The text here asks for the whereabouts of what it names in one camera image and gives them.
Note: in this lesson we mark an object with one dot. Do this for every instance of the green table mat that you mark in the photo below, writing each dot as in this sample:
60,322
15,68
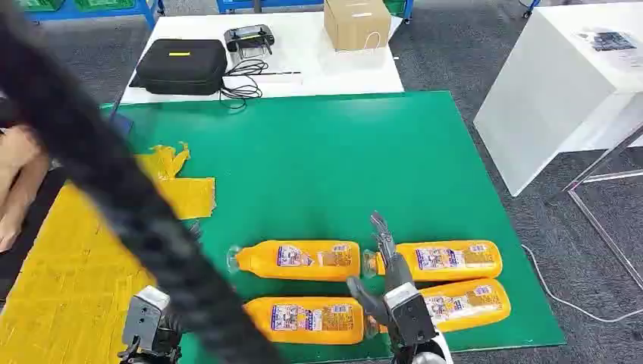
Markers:
326,166

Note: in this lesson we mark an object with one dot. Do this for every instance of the person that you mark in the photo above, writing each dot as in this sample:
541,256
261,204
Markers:
20,176

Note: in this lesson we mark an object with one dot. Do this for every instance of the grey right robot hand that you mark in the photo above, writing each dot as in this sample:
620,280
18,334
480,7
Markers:
397,274

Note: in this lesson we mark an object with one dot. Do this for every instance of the blue metal shelf frame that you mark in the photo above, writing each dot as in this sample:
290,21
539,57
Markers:
145,10
281,4

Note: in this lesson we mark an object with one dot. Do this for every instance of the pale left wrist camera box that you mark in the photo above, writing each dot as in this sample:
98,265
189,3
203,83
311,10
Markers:
143,316

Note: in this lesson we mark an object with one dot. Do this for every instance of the large white table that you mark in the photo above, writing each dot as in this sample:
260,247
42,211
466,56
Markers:
547,95

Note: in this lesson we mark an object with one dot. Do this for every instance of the green plastic crate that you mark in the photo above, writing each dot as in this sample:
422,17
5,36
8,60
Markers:
40,4
103,4
396,6

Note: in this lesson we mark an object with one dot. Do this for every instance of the black remote controller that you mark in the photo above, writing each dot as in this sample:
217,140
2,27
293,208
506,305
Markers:
248,37

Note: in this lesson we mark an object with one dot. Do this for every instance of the cardboard box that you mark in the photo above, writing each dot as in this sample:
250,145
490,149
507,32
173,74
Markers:
356,25

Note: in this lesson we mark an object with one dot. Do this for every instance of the steel table leg frame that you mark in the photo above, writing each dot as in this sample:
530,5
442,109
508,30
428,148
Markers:
598,221

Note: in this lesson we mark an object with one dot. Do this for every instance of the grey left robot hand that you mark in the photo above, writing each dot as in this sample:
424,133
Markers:
195,231

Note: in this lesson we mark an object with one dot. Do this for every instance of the black zip carrying case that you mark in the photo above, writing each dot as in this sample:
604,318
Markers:
183,68

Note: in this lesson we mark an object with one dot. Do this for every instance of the orange drink bottle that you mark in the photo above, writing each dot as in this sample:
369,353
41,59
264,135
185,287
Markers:
452,258
301,261
467,304
306,321

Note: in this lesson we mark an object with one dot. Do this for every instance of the yellow sheet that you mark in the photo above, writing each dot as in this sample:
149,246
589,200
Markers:
75,276

